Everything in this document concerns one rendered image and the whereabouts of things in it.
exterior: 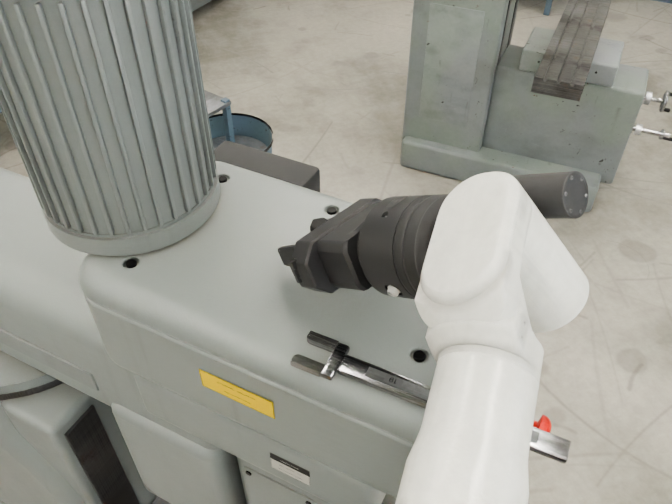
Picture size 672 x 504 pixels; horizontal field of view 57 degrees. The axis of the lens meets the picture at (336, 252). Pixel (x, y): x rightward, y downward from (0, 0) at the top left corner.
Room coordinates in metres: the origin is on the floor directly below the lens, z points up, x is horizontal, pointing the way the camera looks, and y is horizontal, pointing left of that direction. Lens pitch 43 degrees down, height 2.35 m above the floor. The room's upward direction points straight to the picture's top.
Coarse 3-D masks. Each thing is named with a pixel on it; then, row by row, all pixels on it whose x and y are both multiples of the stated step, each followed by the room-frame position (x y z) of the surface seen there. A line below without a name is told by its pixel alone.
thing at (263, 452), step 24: (144, 384) 0.45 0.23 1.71; (168, 408) 0.44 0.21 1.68; (192, 408) 0.42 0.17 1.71; (192, 432) 0.42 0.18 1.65; (216, 432) 0.40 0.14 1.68; (240, 432) 0.39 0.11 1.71; (240, 456) 0.39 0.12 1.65; (264, 456) 0.37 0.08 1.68; (288, 456) 0.36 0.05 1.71; (288, 480) 0.36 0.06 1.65; (312, 480) 0.34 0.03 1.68; (336, 480) 0.33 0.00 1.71
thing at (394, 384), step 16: (320, 336) 0.37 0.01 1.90; (336, 352) 0.35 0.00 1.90; (304, 368) 0.34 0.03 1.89; (320, 368) 0.34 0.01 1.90; (336, 368) 0.34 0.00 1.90; (352, 368) 0.34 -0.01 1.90; (368, 368) 0.34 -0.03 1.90; (368, 384) 0.32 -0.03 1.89; (384, 384) 0.32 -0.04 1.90; (400, 384) 0.32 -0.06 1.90; (416, 384) 0.32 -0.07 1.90; (416, 400) 0.30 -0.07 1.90; (544, 432) 0.27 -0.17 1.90; (544, 448) 0.26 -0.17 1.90; (560, 448) 0.26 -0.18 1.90
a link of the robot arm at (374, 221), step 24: (336, 216) 0.46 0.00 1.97; (360, 216) 0.45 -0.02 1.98; (384, 216) 0.40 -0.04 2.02; (312, 240) 0.42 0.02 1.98; (336, 240) 0.41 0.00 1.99; (360, 240) 0.39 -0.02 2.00; (384, 240) 0.37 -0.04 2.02; (312, 264) 0.40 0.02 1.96; (336, 264) 0.40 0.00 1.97; (360, 264) 0.39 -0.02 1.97; (384, 264) 0.36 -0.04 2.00; (312, 288) 0.40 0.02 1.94; (336, 288) 0.40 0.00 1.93; (360, 288) 0.38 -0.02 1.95; (384, 288) 0.36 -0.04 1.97
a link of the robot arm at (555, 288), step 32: (544, 192) 0.36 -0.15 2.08; (576, 192) 0.36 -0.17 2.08; (416, 224) 0.36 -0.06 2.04; (544, 224) 0.33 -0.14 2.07; (416, 256) 0.34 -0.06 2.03; (544, 256) 0.31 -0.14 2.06; (416, 288) 0.34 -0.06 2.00; (544, 288) 0.30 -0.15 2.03; (576, 288) 0.31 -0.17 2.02; (544, 320) 0.30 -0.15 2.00
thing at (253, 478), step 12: (240, 468) 0.43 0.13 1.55; (252, 468) 0.41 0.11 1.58; (252, 480) 0.41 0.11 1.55; (264, 480) 0.40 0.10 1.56; (276, 480) 0.40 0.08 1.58; (252, 492) 0.41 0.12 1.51; (264, 492) 0.40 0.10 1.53; (276, 492) 0.39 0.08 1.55; (288, 492) 0.38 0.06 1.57; (300, 492) 0.38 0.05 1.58
